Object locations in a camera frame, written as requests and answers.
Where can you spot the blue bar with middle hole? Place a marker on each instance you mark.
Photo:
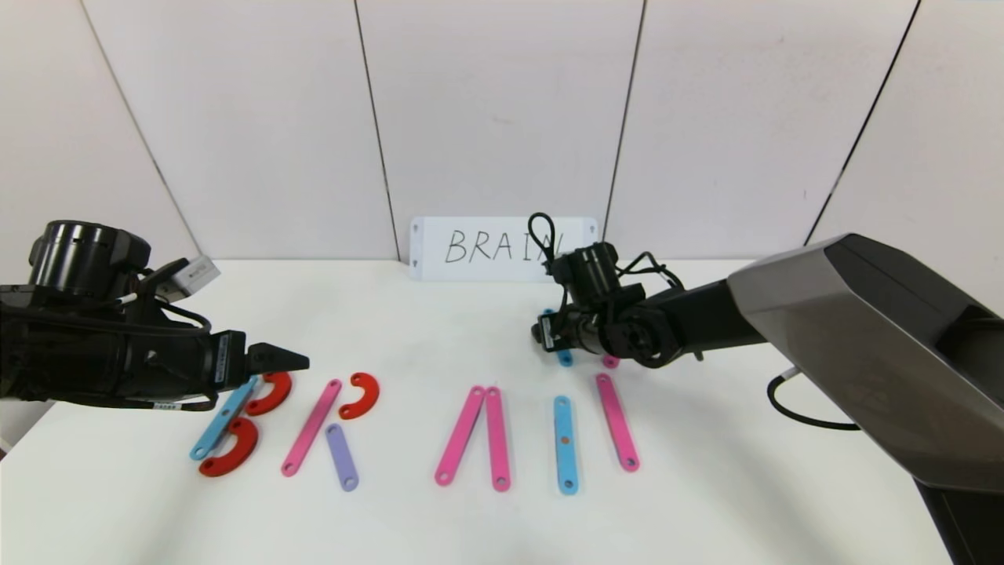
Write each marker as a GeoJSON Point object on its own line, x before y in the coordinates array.
{"type": "Point", "coordinates": [565, 459]}
{"type": "Point", "coordinates": [216, 430]}

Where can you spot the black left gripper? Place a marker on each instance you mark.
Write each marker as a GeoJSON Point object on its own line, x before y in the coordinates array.
{"type": "Point", "coordinates": [225, 359]}

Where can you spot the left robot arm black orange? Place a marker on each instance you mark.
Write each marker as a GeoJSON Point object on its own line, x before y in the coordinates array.
{"type": "Point", "coordinates": [70, 353]}

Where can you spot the red curved piece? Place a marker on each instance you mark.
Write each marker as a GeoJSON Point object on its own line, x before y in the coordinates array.
{"type": "Point", "coordinates": [245, 459]}
{"type": "Point", "coordinates": [278, 395]}
{"type": "Point", "coordinates": [372, 396]}

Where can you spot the white card reading BRAIN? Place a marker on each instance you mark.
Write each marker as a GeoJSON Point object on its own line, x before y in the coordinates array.
{"type": "Point", "coordinates": [471, 271]}

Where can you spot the short purple bar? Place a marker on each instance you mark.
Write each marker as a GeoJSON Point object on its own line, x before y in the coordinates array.
{"type": "Point", "coordinates": [343, 459]}

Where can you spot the black left camera bracket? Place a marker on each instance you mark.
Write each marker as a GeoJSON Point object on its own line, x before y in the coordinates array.
{"type": "Point", "coordinates": [157, 278]}

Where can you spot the pink bar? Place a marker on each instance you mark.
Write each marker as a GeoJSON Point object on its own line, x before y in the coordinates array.
{"type": "Point", "coordinates": [617, 424]}
{"type": "Point", "coordinates": [610, 362]}
{"type": "Point", "coordinates": [314, 428]}
{"type": "Point", "coordinates": [496, 439]}
{"type": "Point", "coordinates": [460, 435]}

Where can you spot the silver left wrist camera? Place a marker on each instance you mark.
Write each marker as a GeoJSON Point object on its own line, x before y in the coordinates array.
{"type": "Point", "coordinates": [196, 273]}

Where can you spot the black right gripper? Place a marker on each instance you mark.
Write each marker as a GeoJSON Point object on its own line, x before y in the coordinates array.
{"type": "Point", "coordinates": [548, 332]}

